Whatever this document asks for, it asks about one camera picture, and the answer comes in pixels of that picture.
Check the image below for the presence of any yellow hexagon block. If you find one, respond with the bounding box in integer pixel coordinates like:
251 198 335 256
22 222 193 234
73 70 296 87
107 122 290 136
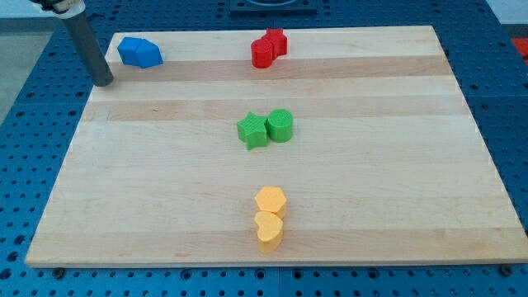
255 186 287 219

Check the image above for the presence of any yellow heart block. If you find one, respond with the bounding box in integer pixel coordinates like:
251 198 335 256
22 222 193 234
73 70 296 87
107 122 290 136
254 211 284 253

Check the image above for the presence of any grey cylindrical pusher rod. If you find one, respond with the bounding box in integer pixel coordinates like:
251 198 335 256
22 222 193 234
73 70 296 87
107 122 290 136
63 12 114 87

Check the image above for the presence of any red star block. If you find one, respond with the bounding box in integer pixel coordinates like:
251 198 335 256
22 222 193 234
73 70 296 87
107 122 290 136
263 28 288 59

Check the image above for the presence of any blue triangle block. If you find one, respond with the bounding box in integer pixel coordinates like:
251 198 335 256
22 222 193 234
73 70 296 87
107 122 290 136
134 39 163 68

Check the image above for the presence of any white rod collar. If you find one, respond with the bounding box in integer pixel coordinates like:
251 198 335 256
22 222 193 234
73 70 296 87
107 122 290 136
30 0 86 19

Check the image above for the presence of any blue cube block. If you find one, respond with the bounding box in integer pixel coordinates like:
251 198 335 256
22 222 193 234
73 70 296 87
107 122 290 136
117 37 141 66

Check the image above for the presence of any green cylinder block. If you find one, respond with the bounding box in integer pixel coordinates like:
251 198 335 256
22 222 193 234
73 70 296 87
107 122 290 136
267 109 294 143

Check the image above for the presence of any green star block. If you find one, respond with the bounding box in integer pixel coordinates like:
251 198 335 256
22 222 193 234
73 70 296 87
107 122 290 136
237 112 267 150

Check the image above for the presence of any wooden board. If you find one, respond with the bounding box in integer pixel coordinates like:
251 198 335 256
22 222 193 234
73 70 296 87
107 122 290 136
26 26 527 268

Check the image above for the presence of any red cylinder block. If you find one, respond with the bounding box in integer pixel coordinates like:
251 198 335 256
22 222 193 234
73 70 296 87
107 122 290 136
251 39 273 68

